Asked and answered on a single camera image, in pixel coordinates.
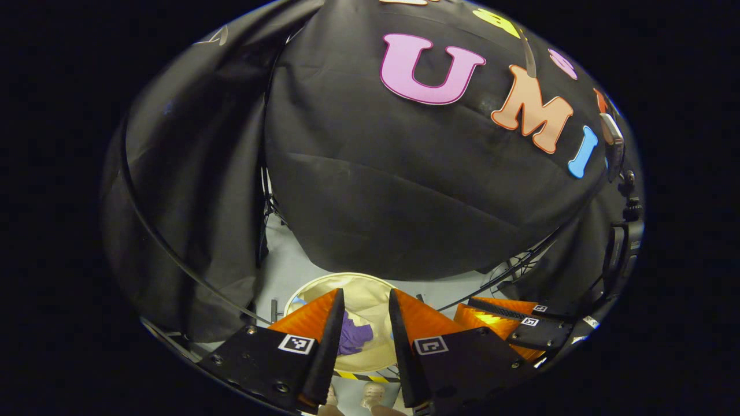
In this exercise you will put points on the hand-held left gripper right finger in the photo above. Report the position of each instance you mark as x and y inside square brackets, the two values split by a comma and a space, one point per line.
[402, 352]

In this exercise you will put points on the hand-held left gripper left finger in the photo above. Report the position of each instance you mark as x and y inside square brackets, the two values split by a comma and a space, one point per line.
[329, 352]

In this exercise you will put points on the black clothes rack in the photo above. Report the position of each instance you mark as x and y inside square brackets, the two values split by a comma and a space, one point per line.
[173, 261]

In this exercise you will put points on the black backdrop cloth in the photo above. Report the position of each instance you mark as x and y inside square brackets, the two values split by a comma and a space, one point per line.
[404, 190]

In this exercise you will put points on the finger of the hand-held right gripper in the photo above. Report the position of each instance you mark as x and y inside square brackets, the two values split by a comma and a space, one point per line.
[503, 310]
[543, 335]

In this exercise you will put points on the beige round laundry hamper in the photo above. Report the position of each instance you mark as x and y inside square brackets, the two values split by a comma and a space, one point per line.
[364, 300]

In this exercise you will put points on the person's beige shoe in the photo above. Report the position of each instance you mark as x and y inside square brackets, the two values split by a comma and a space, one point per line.
[373, 393]
[332, 396]

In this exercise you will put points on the yellow black floor tape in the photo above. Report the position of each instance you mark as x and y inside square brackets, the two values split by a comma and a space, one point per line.
[370, 377]

